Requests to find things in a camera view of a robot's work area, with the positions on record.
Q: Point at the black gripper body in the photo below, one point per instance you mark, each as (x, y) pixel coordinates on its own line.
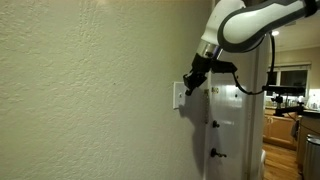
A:
(201, 65)

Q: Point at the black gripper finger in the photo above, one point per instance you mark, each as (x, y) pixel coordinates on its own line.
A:
(189, 85)
(201, 81)

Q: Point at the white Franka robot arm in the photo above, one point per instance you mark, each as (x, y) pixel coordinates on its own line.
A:
(253, 26)

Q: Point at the dark deadbolt knob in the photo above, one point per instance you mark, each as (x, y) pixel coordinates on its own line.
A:
(215, 124)

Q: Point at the white door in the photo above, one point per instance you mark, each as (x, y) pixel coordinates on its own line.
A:
(230, 133)

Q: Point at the round ceiling light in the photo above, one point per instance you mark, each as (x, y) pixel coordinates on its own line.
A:
(275, 33)

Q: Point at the wooden kitchen cabinet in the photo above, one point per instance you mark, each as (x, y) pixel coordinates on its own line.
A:
(278, 128)

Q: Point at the kitchen window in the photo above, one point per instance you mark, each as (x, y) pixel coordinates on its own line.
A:
(293, 78)

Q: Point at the dark hanging towel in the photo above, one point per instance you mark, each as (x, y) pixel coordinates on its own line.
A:
(295, 130)

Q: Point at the grey trash can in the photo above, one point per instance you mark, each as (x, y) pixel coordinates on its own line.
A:
(311, 156)

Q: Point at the small white toggle switch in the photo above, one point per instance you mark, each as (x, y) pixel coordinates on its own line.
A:
(180, 95)

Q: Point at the white light switch plate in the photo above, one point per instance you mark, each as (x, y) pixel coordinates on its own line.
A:
(177, 100)

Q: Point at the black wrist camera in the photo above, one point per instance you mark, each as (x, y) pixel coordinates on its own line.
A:
(223, 66)

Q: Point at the black stereo camera bar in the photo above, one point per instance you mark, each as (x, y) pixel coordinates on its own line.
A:
(283, 89)

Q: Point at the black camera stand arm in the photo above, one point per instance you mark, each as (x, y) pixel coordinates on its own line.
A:
(286, 110)

